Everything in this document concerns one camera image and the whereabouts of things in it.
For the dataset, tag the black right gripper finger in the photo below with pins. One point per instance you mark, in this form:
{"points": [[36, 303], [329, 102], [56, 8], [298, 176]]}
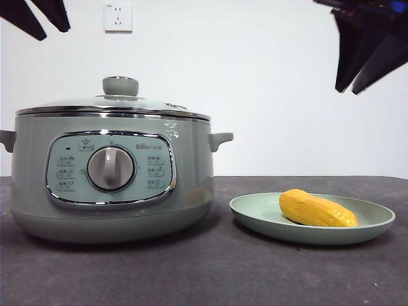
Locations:
{"points": [[354, 48], [389, 60]]}

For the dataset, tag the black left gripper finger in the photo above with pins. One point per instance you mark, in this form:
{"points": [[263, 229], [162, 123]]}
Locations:
{"points": [[54, 14], [22, 17]]}

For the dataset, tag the glass steamer lid green knob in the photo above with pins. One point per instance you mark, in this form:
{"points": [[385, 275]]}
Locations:
{"points": [[120, 86]]}

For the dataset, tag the yellow corn cob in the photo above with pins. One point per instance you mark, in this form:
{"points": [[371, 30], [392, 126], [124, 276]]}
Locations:
{"points": [[315, 208]]}

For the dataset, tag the pale green round plate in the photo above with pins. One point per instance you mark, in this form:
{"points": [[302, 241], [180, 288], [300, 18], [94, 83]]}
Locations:
{"points": [[255, 216]]}

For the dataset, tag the pale green electric steamer pot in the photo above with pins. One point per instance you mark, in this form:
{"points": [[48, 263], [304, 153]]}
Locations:
{"points": [[191, 191]]}

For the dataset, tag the white wall socket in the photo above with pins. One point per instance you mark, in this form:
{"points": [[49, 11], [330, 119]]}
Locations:
{"points": [[117, 17]]}

